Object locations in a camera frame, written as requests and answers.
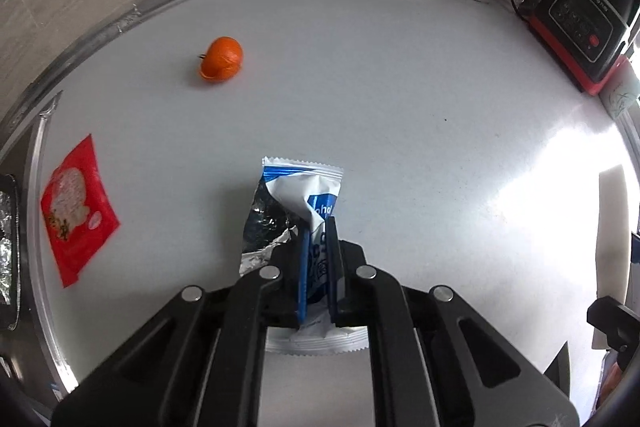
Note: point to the blue white snack wrapper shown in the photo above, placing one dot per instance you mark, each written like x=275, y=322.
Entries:
x=300, y=187

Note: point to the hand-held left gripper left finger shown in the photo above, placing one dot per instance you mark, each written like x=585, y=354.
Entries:
x=303, y=279

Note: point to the red black blender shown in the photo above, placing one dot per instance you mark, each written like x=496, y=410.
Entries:
x=585, y=22

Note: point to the small orange fruit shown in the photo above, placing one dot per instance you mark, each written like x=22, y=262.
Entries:
x=222, y=58

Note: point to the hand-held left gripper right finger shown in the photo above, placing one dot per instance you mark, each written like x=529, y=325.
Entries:
x=332, y=279

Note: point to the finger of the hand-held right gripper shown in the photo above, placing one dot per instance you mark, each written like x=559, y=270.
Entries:
x=612, y=322

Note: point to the pale cup with plant print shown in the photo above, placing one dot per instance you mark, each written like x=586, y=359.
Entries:
x=622, y=94

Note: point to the red snack packet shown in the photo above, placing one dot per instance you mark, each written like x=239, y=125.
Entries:
x=77, y=212

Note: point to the gas stove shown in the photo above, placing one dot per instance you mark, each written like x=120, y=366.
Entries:
x=10, y=257

